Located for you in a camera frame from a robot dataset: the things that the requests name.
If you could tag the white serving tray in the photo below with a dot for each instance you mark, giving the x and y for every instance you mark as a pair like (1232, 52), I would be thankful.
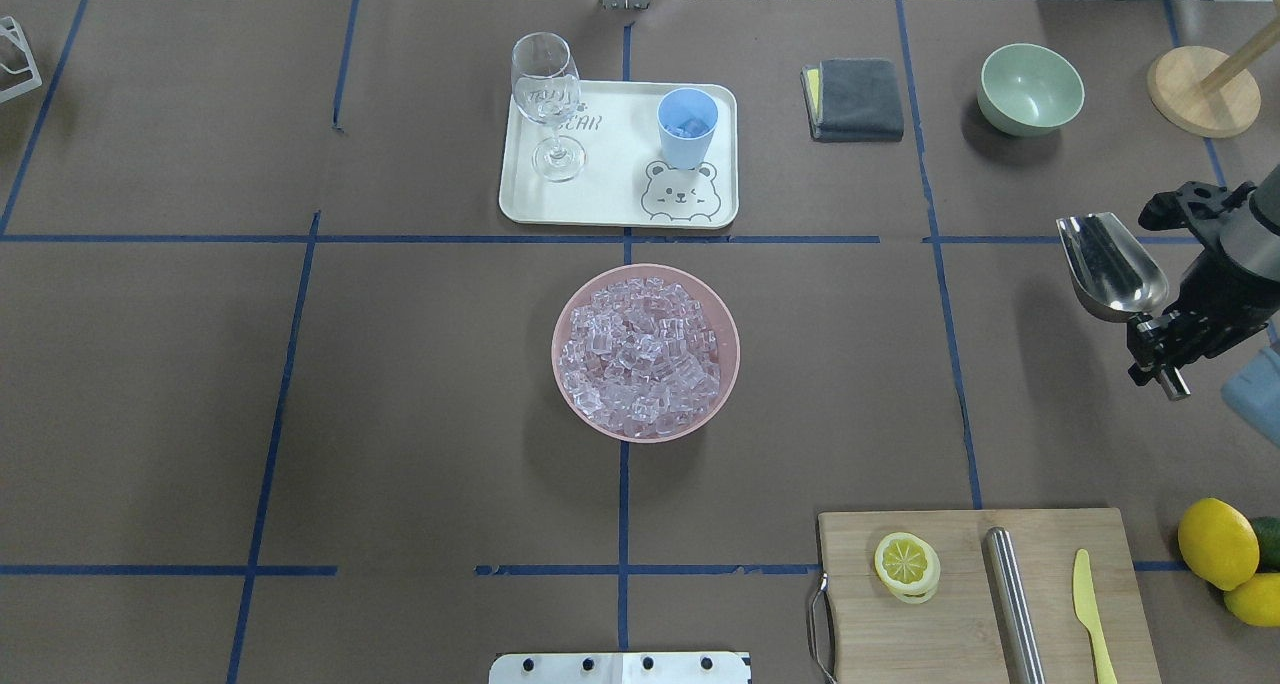
(625, 182)

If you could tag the ice cubes in cup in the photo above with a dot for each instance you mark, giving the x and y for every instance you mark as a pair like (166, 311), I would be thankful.
(689, 128)

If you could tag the white wire cup rack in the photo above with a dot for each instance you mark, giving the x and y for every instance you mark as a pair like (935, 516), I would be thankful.
(19, 70)

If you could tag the metal ice scoop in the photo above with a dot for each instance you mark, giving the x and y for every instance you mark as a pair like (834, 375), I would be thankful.
(1115, 279)

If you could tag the light blue cup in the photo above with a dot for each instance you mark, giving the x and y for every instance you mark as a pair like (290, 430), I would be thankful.
(676, 105)

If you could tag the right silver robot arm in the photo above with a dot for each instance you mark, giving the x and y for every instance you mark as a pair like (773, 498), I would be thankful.
(1230, 290)

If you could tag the grey folded cloth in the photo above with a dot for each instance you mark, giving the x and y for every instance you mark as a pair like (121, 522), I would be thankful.
(853, 100)

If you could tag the wooden cutting board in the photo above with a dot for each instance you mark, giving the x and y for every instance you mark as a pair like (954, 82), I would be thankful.
(958, 637)

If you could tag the lemon half slice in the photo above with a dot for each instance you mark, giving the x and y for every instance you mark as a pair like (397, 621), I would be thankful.
(908, 567)

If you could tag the wooden cup stand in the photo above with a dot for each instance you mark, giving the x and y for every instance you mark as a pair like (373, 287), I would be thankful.
(1207, 92)

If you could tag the yellow lemon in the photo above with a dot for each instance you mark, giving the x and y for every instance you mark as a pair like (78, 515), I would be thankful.
(1256, 602)
(1218, 544)

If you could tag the green ceramic bowl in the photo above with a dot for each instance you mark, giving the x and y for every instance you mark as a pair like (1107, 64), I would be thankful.
(1026, 90)

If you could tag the yellow plastic knife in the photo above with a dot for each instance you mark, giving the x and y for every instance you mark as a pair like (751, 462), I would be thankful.
(1087, 613)

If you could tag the clear ice cubes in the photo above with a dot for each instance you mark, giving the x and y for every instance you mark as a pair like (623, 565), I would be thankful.
(640, 354)

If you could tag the pink bowl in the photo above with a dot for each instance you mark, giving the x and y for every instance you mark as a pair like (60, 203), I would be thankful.
(646, 354)

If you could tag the clear wine glass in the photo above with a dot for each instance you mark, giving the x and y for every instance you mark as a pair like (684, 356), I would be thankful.
(545, 86)

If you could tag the green lime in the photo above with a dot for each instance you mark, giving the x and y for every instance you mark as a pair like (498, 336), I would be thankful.
(1267, 531)

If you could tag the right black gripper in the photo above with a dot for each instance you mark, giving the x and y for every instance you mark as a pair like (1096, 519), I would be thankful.
(1222, 296)

